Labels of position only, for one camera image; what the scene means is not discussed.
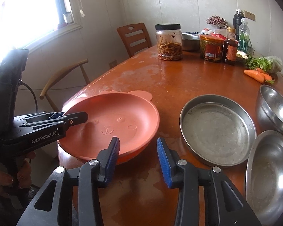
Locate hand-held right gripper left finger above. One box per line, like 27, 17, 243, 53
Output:
16, 137, 121, 226

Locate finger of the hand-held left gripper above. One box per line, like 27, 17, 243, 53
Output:
13, 111, 68, 123
19, 111, 89, 134

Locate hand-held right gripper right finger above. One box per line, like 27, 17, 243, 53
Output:
156, 138, 262, 226

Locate orange bear-face plate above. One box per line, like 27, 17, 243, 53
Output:
58, 93, 160, 166

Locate steel pan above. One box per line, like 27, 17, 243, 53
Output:
179, 94, 257, 167

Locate wide steel bowl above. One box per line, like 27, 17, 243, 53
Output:
245, 130, 283, 226

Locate deep steel bowl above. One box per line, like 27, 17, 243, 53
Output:
255, 84, 283, 136

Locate person's left hand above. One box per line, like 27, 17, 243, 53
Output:
0, 152, 36, 197

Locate wooden curved-back armchair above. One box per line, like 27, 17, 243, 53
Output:
39, 59, 90, 112

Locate orange bear-shaped mat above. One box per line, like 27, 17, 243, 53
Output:
99, 90, 153, 101

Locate window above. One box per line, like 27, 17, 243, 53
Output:
0, 0, 73, 50

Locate person's dark clothing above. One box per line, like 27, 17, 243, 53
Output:
0, 186, 40, 226

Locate wooden slat-back chair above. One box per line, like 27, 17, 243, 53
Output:
117, 23, 152, 58

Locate black-lidded clear jar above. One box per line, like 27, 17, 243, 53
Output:
155, 24, 182, 62

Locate red-label pickle jar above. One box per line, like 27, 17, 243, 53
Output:
199, 34, 224, 63

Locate steel basin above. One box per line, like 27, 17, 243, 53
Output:
181, 33, 201, 51

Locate large carrot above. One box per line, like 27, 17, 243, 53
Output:
244, 69, 266, 83

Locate dark sauce bottle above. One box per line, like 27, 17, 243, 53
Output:
222, 27, 238, 66

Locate red tissue box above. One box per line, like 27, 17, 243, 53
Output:
210, 28, 228, 39

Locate bag of celery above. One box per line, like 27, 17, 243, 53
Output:
245, 56, 283, 74

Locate green plastic bottle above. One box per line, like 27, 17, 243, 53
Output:
238, 18, 251, 52

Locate beaded flower ornament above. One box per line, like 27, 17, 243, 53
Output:
206, 15, 228, 30

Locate black thermos flask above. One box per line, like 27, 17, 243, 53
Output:
233, 9, 245, 40

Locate black cable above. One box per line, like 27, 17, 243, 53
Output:
18, 81, 38, 113

